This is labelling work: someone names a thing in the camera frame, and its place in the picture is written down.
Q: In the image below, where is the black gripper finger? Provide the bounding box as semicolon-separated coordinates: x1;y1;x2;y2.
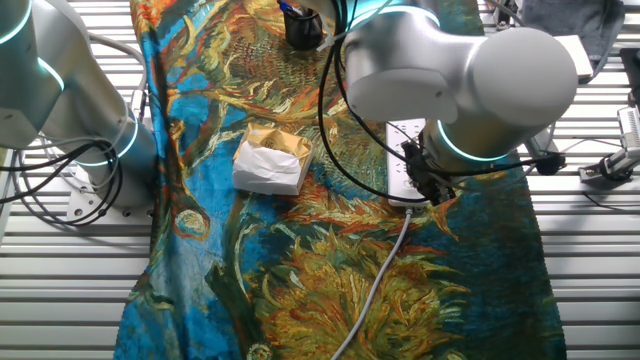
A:
418;172;441;200
431;182;455;207

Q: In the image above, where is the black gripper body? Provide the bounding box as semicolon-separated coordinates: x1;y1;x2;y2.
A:
402;139;441;189

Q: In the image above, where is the white power strip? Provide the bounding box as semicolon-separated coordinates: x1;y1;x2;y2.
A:
385;118;432;209

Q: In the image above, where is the gold tissue box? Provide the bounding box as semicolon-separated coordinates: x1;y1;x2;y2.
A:
231;123;315;196

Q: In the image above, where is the sunflower painting cloth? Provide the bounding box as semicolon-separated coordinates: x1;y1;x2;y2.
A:
113;0;569;360

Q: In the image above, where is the black pen holder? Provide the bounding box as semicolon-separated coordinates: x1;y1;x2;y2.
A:
282;7;324;51

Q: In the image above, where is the white flat box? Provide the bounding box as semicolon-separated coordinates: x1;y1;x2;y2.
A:
553;34;595;80

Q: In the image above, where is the blue capped marker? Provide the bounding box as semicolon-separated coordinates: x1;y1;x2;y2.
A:
278;0;304;18

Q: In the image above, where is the dark grey cloth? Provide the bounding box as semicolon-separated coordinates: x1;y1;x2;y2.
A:
519;0;626;69

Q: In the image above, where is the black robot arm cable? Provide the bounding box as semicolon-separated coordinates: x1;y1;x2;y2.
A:
316;0;556;205

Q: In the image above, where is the grey power strip cable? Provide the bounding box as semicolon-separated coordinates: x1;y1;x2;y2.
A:
329;207;415;360

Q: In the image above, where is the small grey camera on mount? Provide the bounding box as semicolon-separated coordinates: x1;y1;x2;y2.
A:
578;105;640;184

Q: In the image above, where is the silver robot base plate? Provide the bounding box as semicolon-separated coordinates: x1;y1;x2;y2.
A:
66;164;156;227

